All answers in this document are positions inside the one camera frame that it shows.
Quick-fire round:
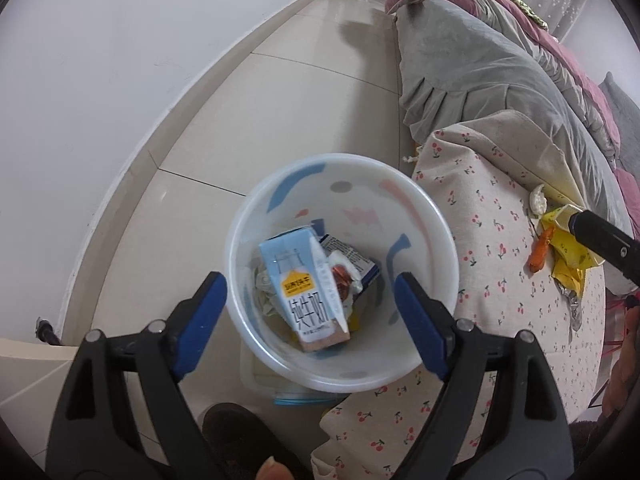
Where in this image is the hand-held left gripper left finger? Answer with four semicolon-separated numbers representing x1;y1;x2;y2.
46;271;229;480

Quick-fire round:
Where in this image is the black floor plug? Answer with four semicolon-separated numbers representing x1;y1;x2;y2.
36;316;62;347

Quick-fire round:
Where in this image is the person's left hand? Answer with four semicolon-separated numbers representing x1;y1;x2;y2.
256;457;297;480

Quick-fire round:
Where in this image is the clear plastic storage box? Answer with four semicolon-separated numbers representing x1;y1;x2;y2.
239;344;352;407

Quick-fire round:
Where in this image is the white patterned trash bin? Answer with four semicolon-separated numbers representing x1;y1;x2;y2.
223;153;461;394

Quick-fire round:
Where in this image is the foil wrapper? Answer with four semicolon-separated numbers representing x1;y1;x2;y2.
554;280;584;344

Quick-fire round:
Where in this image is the light blue milk carton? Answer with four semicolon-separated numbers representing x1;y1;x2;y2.
258;227;352;354

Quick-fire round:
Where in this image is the white tissue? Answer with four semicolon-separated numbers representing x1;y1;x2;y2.
246;259;282;317

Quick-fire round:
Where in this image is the orange wrapper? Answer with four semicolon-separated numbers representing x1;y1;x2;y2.
528;224;557;274

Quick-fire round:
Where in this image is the person's right hand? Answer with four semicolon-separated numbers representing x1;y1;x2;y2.
601;304;640;419

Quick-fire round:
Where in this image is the white furniture edge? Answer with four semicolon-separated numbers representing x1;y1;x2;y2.
0;336;77;412

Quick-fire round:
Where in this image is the cherry print tablecloth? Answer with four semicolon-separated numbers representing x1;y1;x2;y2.
309;115;609;480

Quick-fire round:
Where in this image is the grey pillow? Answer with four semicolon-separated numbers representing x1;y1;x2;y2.
596;72;640;142

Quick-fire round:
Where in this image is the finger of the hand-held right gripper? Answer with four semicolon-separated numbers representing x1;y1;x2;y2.
569;209;640;287

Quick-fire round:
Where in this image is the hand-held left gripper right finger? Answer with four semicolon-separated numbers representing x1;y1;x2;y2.
393;271;575;480

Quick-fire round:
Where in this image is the yellow green patterned cloth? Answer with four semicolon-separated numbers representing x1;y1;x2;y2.
499;0;549;29

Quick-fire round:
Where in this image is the white crumpled paper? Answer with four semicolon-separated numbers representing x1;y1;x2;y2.
526;183;550;219

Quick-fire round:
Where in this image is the dark brown slipper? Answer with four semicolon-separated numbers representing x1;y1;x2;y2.
201;402;303;480

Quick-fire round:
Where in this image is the yellow snack wrapper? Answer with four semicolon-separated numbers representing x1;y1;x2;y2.
539;204;607;297

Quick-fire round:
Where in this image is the copper white snack wrapper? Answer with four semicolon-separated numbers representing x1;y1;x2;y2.
326;251;364;303

